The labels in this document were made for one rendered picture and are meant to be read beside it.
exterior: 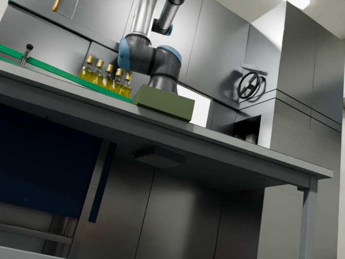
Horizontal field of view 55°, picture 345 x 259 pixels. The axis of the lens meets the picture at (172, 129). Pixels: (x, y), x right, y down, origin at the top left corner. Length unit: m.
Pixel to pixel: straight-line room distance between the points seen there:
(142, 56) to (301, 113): 1.39
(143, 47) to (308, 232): 1.00
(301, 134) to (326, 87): 0.52
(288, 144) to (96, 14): 1.46
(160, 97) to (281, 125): 1.19
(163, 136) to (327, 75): 1.79
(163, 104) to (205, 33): 1.42
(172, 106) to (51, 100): 0.42
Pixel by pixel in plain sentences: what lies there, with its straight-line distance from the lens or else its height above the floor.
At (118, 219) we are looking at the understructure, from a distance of 1.94.
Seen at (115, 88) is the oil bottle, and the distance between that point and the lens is 1.84.
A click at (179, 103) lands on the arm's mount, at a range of 1.23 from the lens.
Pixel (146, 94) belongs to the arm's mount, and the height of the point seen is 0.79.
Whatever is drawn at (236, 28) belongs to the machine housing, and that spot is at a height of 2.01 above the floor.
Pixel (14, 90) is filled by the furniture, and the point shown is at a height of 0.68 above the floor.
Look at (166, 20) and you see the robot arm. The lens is 1.84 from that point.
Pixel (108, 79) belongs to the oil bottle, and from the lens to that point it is 1.84.
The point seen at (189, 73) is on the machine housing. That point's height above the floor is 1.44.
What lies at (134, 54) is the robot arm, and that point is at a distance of 1.34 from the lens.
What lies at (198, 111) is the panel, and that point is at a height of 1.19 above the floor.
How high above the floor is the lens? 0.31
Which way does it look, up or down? 19 degrees up
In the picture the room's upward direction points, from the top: 12 degrees clockwise
